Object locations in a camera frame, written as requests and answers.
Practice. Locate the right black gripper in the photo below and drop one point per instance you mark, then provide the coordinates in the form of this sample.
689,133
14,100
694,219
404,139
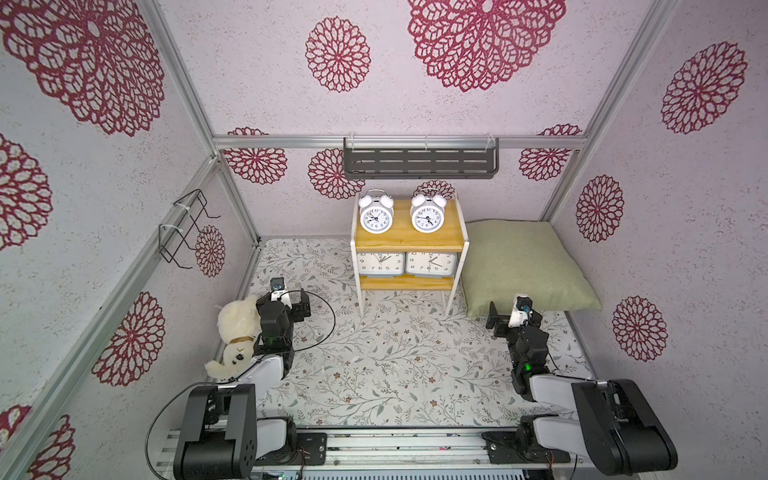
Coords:
513,330

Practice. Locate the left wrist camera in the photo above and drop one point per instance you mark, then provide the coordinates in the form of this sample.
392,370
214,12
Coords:
279,291

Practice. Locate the green pillow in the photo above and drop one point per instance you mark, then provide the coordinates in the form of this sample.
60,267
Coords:
506,259

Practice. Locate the grey square alarm clock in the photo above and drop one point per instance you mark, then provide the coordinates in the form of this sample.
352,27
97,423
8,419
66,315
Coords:
431,264
381,264

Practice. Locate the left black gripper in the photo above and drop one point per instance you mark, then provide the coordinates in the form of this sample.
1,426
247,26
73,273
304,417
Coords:
300,309

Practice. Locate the black wire wall rack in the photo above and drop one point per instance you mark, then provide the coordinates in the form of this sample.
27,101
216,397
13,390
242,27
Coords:
172,237

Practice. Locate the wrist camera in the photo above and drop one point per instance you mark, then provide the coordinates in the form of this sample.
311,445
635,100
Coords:
279,291
522,312

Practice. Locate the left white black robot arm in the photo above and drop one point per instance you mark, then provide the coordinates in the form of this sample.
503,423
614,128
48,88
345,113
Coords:
232,403

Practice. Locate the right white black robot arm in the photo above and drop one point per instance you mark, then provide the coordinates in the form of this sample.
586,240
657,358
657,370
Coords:
616,429

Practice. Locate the white twin-bell alarm clock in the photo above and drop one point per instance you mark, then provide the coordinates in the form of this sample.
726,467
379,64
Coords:
428,213
376,211

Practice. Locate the wooden two-tier white-frame shelf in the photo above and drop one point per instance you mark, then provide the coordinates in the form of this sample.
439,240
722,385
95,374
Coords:
402,237

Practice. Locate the white plush teddy bear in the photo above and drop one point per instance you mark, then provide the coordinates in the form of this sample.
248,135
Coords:
239,325

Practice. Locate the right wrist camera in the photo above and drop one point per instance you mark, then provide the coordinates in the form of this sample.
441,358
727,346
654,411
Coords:
522,312

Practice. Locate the grey wall-mounted metal shelf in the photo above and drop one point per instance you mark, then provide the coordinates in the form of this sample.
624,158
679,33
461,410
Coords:
425,162

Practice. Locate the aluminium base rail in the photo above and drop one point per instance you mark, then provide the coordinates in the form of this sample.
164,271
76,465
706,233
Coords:
390,447

